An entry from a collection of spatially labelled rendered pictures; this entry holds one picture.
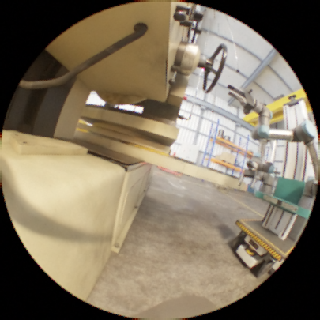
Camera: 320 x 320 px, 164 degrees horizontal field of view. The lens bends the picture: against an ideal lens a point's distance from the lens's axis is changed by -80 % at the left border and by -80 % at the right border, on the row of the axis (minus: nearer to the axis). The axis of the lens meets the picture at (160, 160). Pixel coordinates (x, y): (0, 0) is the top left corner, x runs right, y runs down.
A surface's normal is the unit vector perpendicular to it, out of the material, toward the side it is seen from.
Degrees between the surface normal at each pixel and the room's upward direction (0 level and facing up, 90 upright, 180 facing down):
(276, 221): 90
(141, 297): 0
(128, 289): 0
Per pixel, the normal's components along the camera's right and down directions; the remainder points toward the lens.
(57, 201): 0.96, -0.27
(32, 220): 0.98, 0.11
